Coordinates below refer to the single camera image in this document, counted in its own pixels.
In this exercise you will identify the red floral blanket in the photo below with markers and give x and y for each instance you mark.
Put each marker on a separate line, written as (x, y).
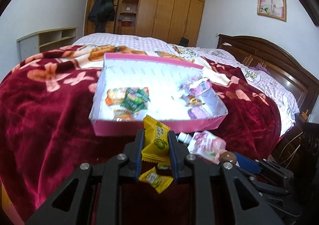
(46, 132)

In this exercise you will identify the wooden wardrobe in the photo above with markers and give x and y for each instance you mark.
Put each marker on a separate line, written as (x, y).
(168, 20)

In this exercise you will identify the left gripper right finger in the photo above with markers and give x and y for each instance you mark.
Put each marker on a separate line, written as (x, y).
(218, 194)

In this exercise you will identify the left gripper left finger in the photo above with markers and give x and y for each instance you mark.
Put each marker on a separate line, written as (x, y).
(91, 195)

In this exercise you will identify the pink cardboard box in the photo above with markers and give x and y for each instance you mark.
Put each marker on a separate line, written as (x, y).
(164, 78)

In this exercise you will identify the green snack packet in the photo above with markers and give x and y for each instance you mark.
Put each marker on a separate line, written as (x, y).
(136, 99)

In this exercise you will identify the framed wedding photo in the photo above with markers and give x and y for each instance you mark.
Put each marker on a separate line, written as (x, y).
(276, 9)

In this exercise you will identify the purple jelly cup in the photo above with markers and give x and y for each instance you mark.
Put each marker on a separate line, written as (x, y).
(199, 112)

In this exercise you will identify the yellow candy packet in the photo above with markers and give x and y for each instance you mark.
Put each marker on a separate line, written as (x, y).
(156, 145)
(159, 182)

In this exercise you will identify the wooden headboard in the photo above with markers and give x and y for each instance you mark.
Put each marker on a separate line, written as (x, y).
(251, 51)

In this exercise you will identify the low white shelf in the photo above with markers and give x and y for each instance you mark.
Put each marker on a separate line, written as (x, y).
(45, 40)

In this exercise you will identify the pink checked bedsheet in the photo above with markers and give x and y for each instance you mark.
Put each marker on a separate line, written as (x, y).
(259, 79)

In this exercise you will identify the orange cracker packet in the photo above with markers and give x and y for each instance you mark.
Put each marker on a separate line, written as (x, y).
(115, 96)

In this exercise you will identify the chocolate ball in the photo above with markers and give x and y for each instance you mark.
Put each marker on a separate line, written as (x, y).
(228, 156)

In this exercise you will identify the burger gummy packet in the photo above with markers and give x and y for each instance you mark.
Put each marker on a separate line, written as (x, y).
(125, 115)
(191, 100)

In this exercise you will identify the black hanging jacket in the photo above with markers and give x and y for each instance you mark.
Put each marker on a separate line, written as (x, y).
(103, 11)

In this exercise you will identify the pink peach jelly pouch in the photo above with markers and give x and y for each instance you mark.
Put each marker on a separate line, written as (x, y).
(204, 144)

